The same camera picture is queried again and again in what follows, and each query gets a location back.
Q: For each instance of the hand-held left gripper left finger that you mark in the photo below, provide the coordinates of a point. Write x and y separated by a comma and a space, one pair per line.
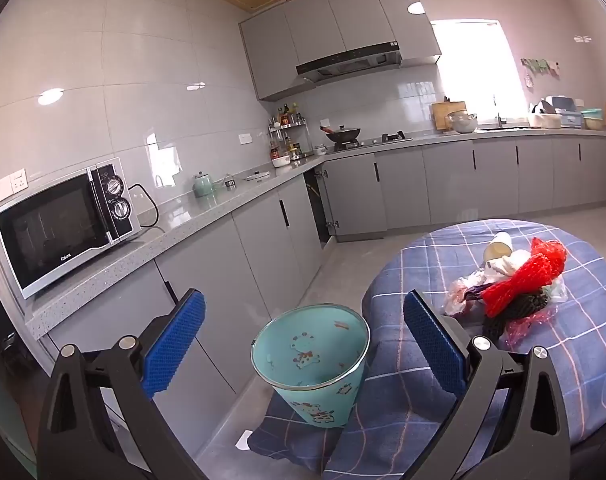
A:
175, 345

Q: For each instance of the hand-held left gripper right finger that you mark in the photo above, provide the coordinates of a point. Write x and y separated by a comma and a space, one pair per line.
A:
433, 340

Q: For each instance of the black mesh net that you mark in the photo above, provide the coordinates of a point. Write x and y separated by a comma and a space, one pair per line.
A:
518, 310

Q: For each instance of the red mesh net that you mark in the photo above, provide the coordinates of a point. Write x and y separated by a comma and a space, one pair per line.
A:
518, 280

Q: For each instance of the white black sponge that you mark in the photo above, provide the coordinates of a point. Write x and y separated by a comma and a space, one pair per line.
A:
510, 264

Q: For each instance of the white paper cup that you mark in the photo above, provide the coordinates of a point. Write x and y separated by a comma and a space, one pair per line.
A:
497, 250

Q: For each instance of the teal cartoon print bin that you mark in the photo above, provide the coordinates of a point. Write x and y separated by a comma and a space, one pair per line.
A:
308, 360

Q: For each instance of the blue plaid tablecloth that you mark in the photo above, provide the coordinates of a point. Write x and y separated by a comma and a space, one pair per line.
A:
558, 385

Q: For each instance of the teal kettle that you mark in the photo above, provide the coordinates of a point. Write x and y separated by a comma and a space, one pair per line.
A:
203, 187

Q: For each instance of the grey base cabinets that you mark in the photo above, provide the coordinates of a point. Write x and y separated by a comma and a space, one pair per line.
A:
458, 180

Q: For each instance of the silver black microwave oven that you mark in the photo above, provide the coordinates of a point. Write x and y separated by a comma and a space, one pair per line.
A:
53, 230

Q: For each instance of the small metal tin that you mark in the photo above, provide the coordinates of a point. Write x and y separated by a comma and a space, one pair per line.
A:
230, 183

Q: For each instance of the gas stove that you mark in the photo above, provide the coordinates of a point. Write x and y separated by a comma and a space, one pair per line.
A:
388, 137

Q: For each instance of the white bowl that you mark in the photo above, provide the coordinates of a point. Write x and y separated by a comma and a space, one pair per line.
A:
280, 162

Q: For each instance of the black wok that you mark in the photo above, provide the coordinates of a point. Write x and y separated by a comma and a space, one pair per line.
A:
347, 134

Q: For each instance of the wooden cutting board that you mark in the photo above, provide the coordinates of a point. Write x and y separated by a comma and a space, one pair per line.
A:
440, 115

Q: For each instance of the metal faucet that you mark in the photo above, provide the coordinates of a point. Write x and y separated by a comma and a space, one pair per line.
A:
499, 115

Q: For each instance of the metal spice rack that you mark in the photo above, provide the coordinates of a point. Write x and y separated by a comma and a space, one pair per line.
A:
303, 132

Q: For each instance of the white plastic container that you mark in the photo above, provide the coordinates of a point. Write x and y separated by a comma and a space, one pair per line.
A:
544, 120

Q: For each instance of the spice rack with bottles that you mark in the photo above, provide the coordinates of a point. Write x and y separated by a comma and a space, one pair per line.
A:
285, 117

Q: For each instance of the blue dish rack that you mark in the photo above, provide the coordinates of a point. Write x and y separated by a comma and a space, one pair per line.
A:
569, 110

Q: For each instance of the green plastic basin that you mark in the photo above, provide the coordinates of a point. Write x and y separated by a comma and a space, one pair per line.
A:
594, 119

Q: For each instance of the bright window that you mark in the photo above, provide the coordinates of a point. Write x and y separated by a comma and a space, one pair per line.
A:
478, 70

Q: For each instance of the black range hood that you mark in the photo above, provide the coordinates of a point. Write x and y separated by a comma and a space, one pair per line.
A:
348, 62

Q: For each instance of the white wall socket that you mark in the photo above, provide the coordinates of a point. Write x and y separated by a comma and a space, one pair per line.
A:
12, 185

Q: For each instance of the hanging wall cloths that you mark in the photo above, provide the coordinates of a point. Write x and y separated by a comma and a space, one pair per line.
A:
540, 67

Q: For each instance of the grey wall cabinets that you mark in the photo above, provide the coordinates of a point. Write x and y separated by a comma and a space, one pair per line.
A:
333, 20

